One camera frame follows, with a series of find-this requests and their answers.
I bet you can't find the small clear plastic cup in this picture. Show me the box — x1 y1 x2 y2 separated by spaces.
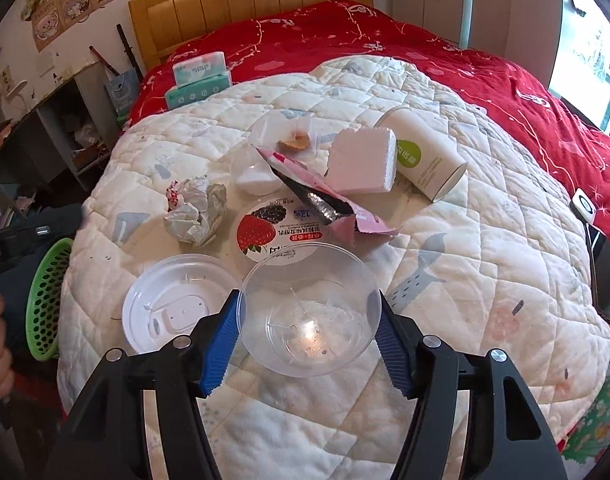
232 152 281 197

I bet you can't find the floral bed sheet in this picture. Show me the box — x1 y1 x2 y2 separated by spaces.
560 375 610 468

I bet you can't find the white open shelf unit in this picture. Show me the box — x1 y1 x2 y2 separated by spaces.
0 57 123 241

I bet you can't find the reddish thin stick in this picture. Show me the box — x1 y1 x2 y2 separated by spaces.
89 46 120 78

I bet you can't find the clear plastic food container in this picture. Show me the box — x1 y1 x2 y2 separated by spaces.
249 112 326 161

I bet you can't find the bright window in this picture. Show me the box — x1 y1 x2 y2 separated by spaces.
550 0 610 136

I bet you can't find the clear plastic bowl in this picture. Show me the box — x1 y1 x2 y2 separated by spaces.
239 241 383 378

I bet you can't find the white quilted blanket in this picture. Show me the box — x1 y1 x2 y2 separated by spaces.
57 55 610 480

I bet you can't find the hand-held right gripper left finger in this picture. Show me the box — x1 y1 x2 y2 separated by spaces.
45 289 246 480

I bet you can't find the green plastic basket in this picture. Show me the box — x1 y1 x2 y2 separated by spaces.
26 237 74 361

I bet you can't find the brown bread piece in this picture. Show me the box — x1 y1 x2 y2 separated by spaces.
277 132 311 152

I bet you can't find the fruit print round lid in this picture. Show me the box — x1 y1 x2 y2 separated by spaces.
230 197 331 266

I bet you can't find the pink foil snack bag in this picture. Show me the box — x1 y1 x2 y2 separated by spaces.
255 146 402 248

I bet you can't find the white paper cup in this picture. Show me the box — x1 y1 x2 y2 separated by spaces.
375 106 468 203

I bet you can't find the dark thin stick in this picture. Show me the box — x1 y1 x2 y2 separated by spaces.
117 24 143 76

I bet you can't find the small white black-faced device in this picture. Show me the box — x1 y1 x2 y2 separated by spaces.
570 189 596 222

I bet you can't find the black smartphone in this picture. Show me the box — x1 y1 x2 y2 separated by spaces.
585 222 610 330

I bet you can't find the white round plastic lid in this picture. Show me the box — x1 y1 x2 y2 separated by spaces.
122 254 243 353

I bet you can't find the white teal tissue pack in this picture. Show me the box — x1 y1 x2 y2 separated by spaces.
172 52 229 83

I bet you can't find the red patterned bedspread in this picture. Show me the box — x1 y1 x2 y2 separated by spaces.
127 0 610 281

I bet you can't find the paper wrapper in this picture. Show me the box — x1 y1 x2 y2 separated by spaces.
163 175 229 247

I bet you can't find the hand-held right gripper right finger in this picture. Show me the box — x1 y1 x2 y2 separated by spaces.
367 291 568 480

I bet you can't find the white foam block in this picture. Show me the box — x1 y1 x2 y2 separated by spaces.
326 127 398 195

